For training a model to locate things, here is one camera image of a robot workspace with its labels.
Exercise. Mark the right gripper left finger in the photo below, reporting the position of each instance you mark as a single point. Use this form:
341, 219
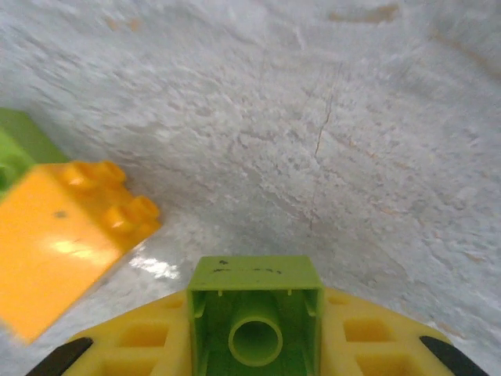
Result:
137, 340

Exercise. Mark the yellow lego brick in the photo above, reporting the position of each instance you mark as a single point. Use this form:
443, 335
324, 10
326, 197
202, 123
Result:
58, 243

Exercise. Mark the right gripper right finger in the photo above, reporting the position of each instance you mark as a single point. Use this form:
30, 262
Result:
372, 337

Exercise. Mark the green lego brick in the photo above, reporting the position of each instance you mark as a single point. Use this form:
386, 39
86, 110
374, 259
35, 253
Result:
254, 313
19, 145

